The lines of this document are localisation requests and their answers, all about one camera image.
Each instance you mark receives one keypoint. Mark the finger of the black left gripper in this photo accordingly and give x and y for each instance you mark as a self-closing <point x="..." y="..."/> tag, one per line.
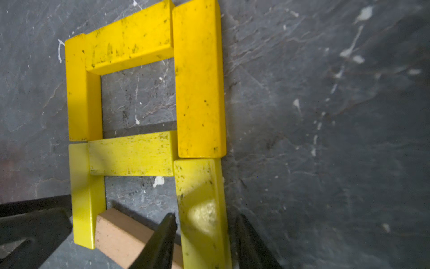
<point x="40" y="233"/>
<point x="29" y="206"/>

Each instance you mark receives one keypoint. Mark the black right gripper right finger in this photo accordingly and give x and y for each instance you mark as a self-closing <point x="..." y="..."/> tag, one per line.
<point x="251" y="250"/>

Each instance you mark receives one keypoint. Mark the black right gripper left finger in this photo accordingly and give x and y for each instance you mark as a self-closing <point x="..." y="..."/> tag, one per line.
<point x="158" y="252"/>

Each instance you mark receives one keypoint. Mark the tan wooden block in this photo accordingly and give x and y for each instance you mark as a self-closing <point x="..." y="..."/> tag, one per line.
<point x="120" y="237"/>

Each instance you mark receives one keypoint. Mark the lime yellow block long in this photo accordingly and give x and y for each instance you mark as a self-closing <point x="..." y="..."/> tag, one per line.
<point x="147" y="155"/>

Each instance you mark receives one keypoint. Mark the lime yellow block short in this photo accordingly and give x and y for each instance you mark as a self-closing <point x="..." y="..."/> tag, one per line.
<point x="199" y="80"/>

